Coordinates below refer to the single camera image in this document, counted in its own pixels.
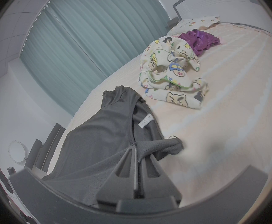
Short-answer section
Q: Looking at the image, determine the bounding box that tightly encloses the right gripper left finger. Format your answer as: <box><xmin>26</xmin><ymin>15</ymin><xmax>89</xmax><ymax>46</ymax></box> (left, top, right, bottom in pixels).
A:
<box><xmin>96</xmin><ymin>147</ymin><xmax>138</xmax><ymax>205</ymax></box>

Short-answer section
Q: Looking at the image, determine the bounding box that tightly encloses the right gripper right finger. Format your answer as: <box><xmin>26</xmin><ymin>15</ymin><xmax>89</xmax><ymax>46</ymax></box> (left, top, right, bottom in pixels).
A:
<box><xmin>138</xmin><ymin>154</ymin><xmax>183</xmax><ymax>204</ymax></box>

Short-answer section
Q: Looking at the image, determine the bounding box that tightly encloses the black T-shirt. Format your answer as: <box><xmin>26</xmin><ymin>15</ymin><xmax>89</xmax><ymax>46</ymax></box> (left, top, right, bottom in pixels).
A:
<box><xmin>41</xmin><ymin>86</ymin><xmax>184</xmax><ymax>207</ymax></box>

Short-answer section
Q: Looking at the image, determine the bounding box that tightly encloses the bed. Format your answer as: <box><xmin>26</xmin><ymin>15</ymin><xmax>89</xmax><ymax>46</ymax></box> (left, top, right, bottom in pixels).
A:
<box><xmin>41</xmin><ymin>0</ymin><xmax>272</xmax><ymax>209</ymax></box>

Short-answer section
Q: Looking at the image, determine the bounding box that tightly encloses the white printed pyjama garment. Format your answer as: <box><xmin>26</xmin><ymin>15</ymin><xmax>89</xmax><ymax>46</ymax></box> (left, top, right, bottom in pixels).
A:
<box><xmin>138</xmin><ymin>35</ymin><xmax>209</xmax><ymax>109</ymax></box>

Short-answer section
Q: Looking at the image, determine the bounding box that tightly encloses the blue-green curtain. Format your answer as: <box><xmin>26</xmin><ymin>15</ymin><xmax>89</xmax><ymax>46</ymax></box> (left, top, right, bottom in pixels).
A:
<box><xmin>19</xmin><ymin>8</ymin><xmax>107</xmax><ymax>117</ymax></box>
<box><xmin>48</xmin><ymin>0</ymin><xmax>171</xmax><ymax>79</ymax></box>

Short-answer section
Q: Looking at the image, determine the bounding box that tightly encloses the purple garment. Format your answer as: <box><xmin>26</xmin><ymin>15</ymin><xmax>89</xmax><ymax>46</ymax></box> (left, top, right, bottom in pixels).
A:
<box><xmin>178</xmin><ymin>29</ymin><xmax>220</xmax><ymax>56</ymax></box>

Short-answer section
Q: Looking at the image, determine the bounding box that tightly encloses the grey bedside table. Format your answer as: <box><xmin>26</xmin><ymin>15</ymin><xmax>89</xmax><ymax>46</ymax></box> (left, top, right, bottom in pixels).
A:
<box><xmin>166</xmin><ymin>17</ymin><xmax>181</xmax><ymax>32</ymax></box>

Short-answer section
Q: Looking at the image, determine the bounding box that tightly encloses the white printed pillow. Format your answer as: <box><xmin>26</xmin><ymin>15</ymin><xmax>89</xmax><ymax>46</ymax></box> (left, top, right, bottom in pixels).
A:
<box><xmin>167</xmin><ymin>16</ymin><xmax>220</xmax><ymax>35</ymax></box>

